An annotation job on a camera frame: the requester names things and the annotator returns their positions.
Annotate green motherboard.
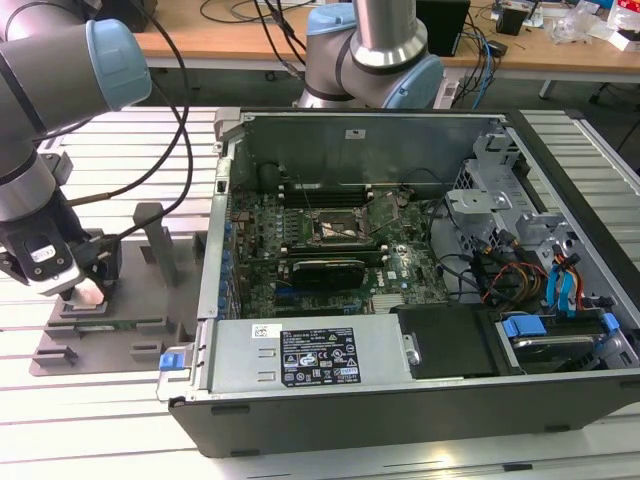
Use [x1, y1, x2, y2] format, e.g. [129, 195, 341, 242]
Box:
[227, 187, 454, 319]

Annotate black open PC case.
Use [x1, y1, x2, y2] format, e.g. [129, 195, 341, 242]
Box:
[157, 107, 640, 459]

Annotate blue SATA cable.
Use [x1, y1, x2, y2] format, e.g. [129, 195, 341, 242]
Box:
[544, 254, 584, 321]

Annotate grey parts rack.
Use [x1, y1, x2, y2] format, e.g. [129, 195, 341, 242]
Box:
[28, 201, 209, 377]

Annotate silver CPU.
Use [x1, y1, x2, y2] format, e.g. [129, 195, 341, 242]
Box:
[69, 279, 107, 311]

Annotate wooden desk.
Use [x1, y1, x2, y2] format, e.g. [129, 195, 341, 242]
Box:
[134, 0, 640, 106]

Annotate black tower box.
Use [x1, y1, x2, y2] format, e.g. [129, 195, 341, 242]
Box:
[417, 0, 472, 59]

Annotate black graphics card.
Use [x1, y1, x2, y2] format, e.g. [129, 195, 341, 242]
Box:
[288, 256, 367, 290]

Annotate black plastic shroud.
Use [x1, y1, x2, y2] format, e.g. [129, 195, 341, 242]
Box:
[389, 303, 526, 380]

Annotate silver power supply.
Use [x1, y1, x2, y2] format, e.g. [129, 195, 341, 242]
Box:
[207, 314, 416, 396]

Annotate clear plastic bags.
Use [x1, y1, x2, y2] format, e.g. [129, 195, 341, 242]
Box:
[547, 7, 611, 46]

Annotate large black box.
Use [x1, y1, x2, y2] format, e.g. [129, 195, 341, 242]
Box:
[89, 0, 161, 34]

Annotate hard disk in blue carrier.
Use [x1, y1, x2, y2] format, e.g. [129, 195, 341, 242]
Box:
[494, 312, 609, 375]

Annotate CPU socket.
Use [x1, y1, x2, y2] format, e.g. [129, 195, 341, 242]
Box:
[310, 208, 364, 247]

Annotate white power strip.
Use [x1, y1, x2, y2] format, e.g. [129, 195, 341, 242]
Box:
[435, 79, 460, 110]

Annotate blue plastic latch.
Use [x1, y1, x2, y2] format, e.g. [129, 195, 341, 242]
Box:
[158, 352, 194, 372]

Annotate thin wire locking lever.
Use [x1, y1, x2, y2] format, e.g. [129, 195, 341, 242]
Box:
[296, 173, 316, 215]

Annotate black camera cable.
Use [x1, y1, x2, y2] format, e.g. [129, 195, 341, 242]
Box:
[64, 0, 196, 251]

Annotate silver chipset heat sink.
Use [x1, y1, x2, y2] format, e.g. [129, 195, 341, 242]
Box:
[372, 293, 407, 315]

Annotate black wrist camera block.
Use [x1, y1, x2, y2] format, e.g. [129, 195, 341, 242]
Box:
[92, 243, 125, 297]

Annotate silver metal drive cage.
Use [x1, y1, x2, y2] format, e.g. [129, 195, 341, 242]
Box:
[444, 129, 586, 311]

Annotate black cable bundle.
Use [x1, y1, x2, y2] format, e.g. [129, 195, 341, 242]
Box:
[427, 197, 484, 304]

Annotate metal socket cover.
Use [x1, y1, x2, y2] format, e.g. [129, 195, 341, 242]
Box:
[362, 191, 404, 237]

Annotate black RAM slot bank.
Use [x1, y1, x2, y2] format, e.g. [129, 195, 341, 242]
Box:
[279, 180, 375, 210]
[278, 241, 390, 262]

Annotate green RAM stick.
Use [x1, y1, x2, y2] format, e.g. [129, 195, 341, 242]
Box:
[47, 315, 169, 335]

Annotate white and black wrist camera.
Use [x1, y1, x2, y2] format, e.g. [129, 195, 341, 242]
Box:
[22, 234, 85, 300]

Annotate coloured wire bundle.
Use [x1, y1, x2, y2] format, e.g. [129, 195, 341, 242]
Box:
[482, 259, 549, 306]

